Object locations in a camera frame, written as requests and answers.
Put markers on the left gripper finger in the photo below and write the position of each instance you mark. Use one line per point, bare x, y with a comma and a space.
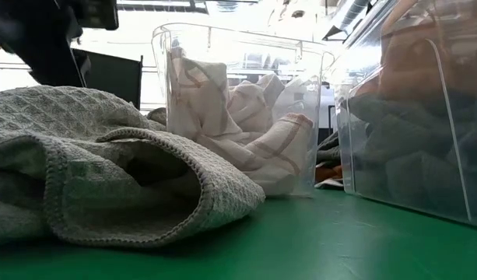
51, 66
87, 66

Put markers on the white towel with red stripes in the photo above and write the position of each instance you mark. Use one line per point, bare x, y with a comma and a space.
199, 97

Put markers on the large grey waffle towel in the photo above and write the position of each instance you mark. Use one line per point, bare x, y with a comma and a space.
106, 116

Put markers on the grey towel with white stripes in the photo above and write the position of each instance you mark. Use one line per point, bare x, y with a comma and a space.
329, 184

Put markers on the black standing panel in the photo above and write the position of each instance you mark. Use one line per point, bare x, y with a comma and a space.
113, 78

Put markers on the clear plastic bin with label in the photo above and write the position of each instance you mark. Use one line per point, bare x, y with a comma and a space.
362, 78

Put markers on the grey ribbed ceiling duct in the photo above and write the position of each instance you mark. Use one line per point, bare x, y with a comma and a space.
353, 15

